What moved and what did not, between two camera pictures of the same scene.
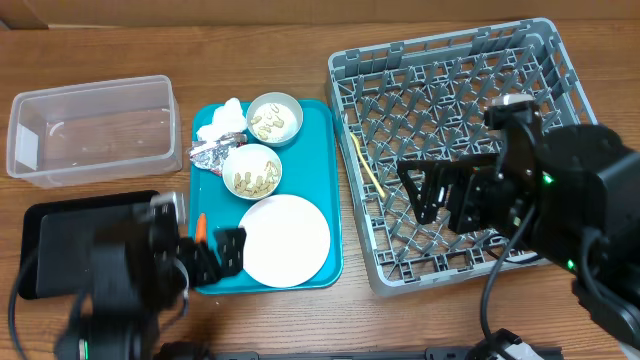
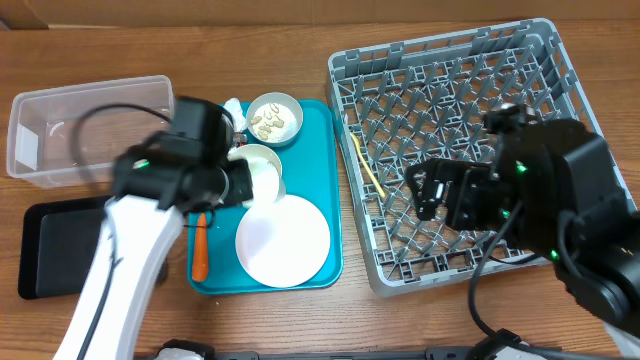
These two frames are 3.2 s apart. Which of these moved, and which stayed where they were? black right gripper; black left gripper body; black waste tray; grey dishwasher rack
Moved: black left gripper body
Stayed: black waste tray; grey dishwasher rack; black right gripper
